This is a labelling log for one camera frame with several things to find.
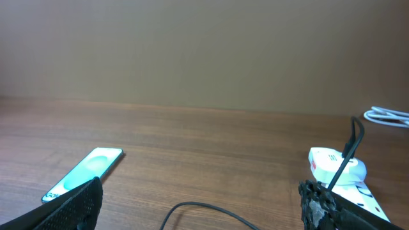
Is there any black charging cable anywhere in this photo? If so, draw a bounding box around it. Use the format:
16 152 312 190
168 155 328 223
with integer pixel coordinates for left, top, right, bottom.
158 116 366 230

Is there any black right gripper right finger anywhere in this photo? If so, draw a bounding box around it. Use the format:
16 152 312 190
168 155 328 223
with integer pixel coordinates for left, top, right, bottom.
298 180 403 230

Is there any white power strip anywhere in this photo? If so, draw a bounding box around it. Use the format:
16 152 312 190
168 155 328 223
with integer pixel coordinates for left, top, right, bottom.
332 182 390 222

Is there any white charger adapter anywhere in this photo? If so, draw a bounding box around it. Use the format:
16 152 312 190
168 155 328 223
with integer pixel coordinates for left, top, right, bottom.
308 147 367 185

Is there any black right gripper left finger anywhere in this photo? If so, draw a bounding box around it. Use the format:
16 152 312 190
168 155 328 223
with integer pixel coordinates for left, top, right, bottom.
1 177 103 230

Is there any Galaxy smartphone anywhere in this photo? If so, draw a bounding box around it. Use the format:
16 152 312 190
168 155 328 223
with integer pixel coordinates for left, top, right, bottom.
41 147 124 203

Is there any white power strip cord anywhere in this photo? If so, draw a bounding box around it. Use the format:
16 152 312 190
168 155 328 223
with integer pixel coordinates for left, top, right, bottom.
363 106 409 129

